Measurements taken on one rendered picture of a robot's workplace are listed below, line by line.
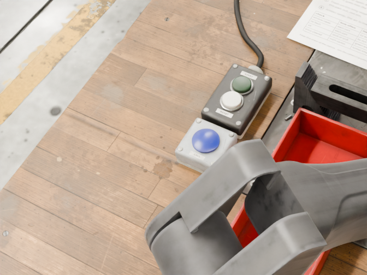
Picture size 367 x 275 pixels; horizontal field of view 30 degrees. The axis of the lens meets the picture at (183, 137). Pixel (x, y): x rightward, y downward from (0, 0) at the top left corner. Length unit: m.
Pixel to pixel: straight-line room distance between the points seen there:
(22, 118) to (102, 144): 1.24
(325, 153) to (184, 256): 0.54
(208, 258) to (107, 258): 0.48
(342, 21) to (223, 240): 0.72
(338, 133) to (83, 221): 0.38
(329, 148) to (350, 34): 0.22
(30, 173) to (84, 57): 1.35
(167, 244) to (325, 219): 0.11
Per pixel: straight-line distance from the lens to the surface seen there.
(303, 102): 1.01
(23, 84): 2.35
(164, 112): 1.05
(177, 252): 0.49
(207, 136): 0.98
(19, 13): 2.57
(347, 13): 1.18
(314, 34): 1.14
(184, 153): 0.97
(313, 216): 0.46
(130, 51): 1.14
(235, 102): 1.01
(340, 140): 0.99
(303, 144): 1.01
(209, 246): 0.49
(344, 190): 0.49
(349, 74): 1.09
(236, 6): 1.17
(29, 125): 2.24
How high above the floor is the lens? 1.75
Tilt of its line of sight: 56 degrees down
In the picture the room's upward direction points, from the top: 10 degrees counter-clockwise
